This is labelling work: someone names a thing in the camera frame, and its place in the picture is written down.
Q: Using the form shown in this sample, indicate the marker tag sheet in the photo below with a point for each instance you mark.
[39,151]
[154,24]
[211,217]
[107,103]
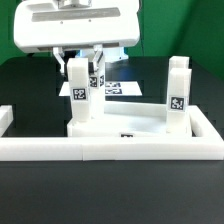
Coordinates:
[122,88]

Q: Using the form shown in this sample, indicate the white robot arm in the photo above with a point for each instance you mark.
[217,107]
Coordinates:
[58,26]

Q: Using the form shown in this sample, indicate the white desk top tray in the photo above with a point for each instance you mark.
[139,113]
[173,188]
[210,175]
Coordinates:
[128,119]

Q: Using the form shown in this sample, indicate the white U-shaped fence frame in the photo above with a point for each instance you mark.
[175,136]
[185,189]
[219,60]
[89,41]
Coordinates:
[206,146]

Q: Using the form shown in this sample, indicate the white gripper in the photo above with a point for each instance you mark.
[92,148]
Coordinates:
[45,25]

